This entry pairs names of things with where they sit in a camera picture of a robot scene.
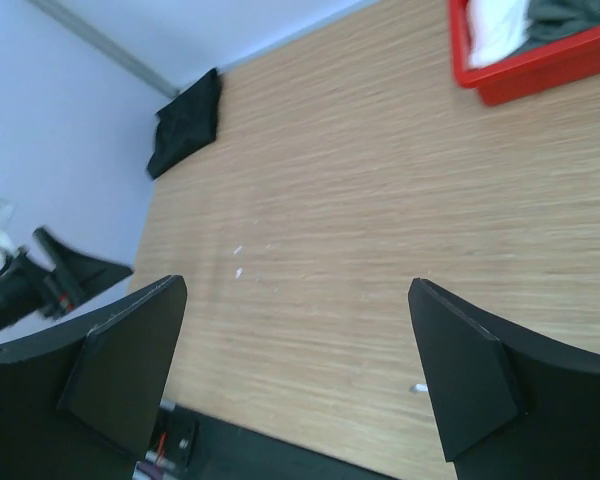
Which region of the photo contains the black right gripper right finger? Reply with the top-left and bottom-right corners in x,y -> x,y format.
408,278 -> 600,479

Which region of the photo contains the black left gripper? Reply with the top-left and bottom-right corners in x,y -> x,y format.
0,227 -> 133,330

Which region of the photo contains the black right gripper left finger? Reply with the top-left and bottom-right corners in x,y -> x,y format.
0,275 -> 187,479

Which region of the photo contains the white t-shirt with print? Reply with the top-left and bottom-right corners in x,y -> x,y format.
466,0 -> 530,69

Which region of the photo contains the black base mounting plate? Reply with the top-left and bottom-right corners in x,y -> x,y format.
132,398 -> 401,480

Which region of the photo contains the folded black t-shirt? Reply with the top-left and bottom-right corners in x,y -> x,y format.
146,68 -> 223,180

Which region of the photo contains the red plastic bin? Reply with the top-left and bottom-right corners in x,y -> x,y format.
447,1 -> 600,106

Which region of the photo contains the dark grey t-shirt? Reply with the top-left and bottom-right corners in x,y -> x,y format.
514,0 -> 600,55

